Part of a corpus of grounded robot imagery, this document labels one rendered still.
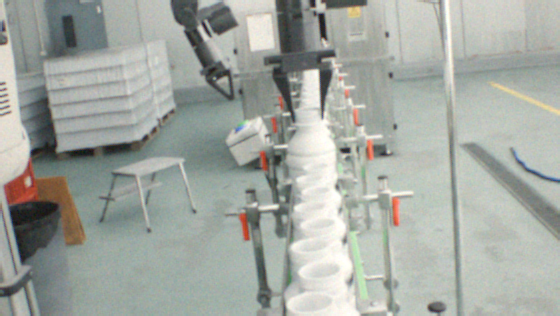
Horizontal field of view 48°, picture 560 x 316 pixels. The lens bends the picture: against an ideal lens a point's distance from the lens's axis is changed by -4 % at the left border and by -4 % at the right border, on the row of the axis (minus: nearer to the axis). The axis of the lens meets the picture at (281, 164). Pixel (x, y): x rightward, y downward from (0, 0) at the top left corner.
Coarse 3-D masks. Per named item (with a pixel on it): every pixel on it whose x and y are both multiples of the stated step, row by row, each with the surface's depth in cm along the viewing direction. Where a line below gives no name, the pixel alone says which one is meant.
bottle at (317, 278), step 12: (312, 264) 55; (324, 264) 55; (336, 264) 54; (300, 276) 53; (312, 276) 55; (324, 276) 55; (336, 276) 52; (300, 288) 53; (312, 288) 52; (324, 288) 52; (336, 288) 52; (336, 300) 52; (348, 312) 53
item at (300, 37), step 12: (288, 12) 86; (300, 12) 87; (312, 12) 87; (288, 24) 87; (300, 24) 87; (312, 24) 87; (288, 36) 87; (300, 36) 87; (312, 36) 88; (288, 48) 88; (300, 48) 87; (312, 48) 88; (324, 48) 90; (336, 48) 87; (264, 60) 88; (276, 60) 88
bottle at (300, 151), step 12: (300, 108) 93; (312, 108) 93; (300, 120) 91; (312, 120) 91; (300, 132) 91; (312, 132) 91; (300, 144) 91; (312, 144) 90; (324, 144) 91; (288, 156) 93; (300, 156) 91; (312, 156) 90; (324, 156) 91; (300, 168) 91
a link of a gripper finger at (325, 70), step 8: (304, 56) 87; (312, 56) 87; (280, 64) 88; (288, 64) 87; (296, 64) 87; (304, 64) 87; (312, 64) 87; (320, 64) 89; (328, 64) 88; (288, 72) 88; (320, 72) 87; (328, 72) 87; (320, 80) 88; (328, 80) 88; (320, 88) 89; (328, 88) 89; (320, 96) 90; (320, 104) 90; (320, 112) 91
